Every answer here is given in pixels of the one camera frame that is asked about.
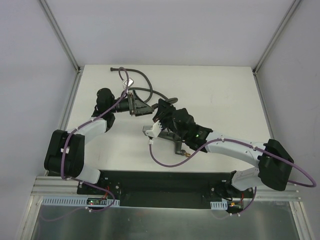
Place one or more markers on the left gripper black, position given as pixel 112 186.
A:
pixel 132 103

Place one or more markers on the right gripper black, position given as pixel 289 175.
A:
pixel 164 114

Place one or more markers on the dark grey faucet valve fitting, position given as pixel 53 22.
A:
pixel 170 136

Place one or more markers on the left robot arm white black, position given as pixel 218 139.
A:
pixel 66 151

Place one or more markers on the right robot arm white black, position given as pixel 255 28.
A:
pixel 271 163

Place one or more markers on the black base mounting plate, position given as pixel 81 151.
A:
pixel 154 189

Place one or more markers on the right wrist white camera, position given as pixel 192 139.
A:
pixel 152 131

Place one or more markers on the wrist white camera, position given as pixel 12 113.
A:
pixel 127 83
pixel 152 131

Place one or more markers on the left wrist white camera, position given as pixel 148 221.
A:
pixel 127 83

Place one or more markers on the left aluminium frame post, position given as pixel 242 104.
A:
pixel 59 34

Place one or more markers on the aluminium frame post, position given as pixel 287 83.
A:
pixel 59 34
pixel 292 9

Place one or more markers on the right white cable duct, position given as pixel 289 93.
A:
pixel 219 205

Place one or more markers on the white cable duct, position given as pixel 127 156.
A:
pixel 71 201
pixel 219 205

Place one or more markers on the left white cable duct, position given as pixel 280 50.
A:
pixel 71 201

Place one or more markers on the front aluminium rail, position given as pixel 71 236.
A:
pixel 55 186

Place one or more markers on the right aluminium frame post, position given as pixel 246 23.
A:
pixel 292 9

